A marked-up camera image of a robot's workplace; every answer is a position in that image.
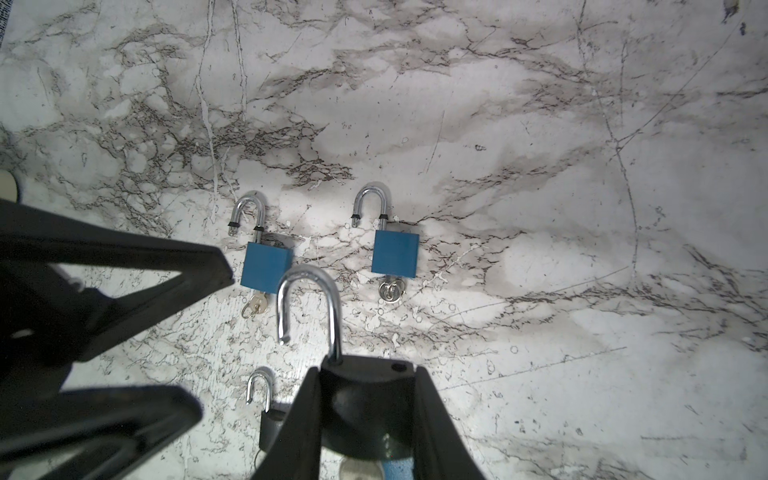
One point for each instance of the small black padlock front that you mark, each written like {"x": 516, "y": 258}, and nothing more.
{"x": 272, "y": 417}

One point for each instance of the blue padlock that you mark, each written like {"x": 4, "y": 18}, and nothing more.
{"x": 264, "y": 264}
{"x": 336, "y": 360}
{"x": 395, "y": 253}

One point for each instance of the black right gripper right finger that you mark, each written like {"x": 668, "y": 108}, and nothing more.
{"x": 438, "y": 450}

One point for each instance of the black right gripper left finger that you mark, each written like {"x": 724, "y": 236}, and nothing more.
{"x": 48, "y": 325}

